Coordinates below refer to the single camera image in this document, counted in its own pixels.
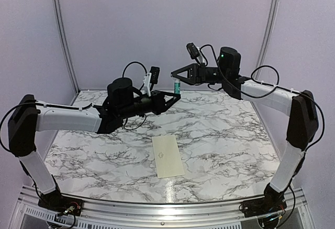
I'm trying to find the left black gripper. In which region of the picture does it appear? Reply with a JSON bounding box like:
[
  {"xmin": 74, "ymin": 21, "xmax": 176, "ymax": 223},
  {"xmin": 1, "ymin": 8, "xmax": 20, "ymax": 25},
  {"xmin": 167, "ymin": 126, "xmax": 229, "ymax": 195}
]
[{"xmin": 119, "ymin": 89, "xmax": 180, "ymax": 119}]

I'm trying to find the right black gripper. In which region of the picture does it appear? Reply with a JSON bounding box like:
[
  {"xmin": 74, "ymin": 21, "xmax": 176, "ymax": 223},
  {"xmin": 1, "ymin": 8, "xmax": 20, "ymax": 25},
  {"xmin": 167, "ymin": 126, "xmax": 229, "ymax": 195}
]
[{"xmin": 172, "ymin": 62, "xmax": 229, "ymax": 85}]

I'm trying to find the green white glue stick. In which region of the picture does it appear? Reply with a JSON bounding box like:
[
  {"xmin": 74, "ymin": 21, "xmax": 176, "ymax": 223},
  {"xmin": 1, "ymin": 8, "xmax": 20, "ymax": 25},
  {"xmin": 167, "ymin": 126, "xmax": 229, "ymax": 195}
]
[{"xmin": 174, "ymin": 79, "xmax": 181, "ymax": 94}]

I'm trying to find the cream paper envelope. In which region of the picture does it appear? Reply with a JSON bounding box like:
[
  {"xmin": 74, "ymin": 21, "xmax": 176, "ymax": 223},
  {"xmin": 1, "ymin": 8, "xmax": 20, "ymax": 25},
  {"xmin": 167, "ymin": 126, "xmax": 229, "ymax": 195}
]
[{"xmin": 152, "ymin": 135, "xmax": 185, "ymax": 178}]

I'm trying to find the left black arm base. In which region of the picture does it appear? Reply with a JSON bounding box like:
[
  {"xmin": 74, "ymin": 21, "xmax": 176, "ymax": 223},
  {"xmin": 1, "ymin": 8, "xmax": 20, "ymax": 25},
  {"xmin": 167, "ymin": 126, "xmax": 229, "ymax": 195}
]
[{"xmin": 38, "ymin": 175, "xmax": 83, "ymax": 216}]

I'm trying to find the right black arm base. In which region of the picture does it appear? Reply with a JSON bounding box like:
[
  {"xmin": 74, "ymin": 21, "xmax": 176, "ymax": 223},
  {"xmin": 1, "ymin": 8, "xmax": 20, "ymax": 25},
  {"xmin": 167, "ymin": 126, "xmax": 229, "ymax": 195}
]
[{"xmin": 239, "ymin": 184, "xmax": 288, "ymax": 217}]

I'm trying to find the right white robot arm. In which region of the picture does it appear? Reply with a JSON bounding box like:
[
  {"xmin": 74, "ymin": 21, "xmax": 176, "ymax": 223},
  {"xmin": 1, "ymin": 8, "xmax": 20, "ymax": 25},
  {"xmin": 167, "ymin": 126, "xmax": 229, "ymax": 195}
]
[{"xmin": 171, "ymin": 43, "xmax": 319, "ymax": 212}]

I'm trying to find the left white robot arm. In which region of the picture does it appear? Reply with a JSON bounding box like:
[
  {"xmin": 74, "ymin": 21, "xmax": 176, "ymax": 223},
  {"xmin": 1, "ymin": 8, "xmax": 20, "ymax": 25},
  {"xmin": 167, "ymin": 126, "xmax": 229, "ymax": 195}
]
[{"xmin": 3, "ymin": 77, "xmax": 181, "ymax": 211}]

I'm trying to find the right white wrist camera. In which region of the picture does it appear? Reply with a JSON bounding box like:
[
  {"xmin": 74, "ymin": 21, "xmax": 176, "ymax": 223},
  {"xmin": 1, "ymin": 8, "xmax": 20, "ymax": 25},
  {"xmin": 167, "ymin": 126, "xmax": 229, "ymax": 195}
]
[{"xmin": 186, "ymin": 42, "xmax": 208, "ymax": 66}]

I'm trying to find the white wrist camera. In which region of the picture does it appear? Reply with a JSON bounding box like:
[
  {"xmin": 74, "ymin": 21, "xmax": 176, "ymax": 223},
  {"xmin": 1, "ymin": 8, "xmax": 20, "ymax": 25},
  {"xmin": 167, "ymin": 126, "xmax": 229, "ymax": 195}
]
[
  {"xmin": 186, "ymin": 42, "xmax": 208, "ymax": 66},
  {"xmin": 142, "ymin": 66, "xmax": 160, "ymax": 97}
]

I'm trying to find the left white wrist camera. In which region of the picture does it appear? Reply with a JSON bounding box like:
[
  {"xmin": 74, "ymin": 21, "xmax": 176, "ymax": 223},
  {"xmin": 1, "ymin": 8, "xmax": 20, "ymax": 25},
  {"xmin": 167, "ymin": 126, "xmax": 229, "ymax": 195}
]
[{"xmin": 142, "ymin": 66, "xmax": 160, "ymax": 97}]

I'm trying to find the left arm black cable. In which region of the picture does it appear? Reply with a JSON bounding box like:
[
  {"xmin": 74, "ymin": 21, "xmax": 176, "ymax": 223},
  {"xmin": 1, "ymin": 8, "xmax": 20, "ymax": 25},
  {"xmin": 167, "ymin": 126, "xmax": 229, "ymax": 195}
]
[{"xmin": 0, "ymin": 61, "xmax": 149, "ymax": 156}]

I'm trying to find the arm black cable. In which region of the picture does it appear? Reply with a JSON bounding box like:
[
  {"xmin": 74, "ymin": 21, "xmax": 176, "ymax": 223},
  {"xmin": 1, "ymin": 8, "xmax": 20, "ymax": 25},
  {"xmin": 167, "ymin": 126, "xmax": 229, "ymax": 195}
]
[
  {"xmin": 200, "ymin": 43, "xmax": 327, "ymax": 151},
  {"xmin": 0, "ymin": 61, "xmax": 149, "ymax": 156}
]

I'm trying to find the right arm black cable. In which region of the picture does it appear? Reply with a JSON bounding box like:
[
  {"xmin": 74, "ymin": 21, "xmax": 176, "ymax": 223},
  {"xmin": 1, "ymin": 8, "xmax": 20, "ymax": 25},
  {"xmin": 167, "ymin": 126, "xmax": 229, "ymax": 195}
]
[{"xmin": 200, "ymin": 43, "xmax": 327, "ymax": 151}]

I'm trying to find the front aluminium table rail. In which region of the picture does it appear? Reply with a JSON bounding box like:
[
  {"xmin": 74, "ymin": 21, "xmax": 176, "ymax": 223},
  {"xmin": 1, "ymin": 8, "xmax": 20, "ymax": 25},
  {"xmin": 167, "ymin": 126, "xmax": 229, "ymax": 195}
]
[{"xmin": 9, "ymin": 186, "xmax": 315, "ymax": 228}]

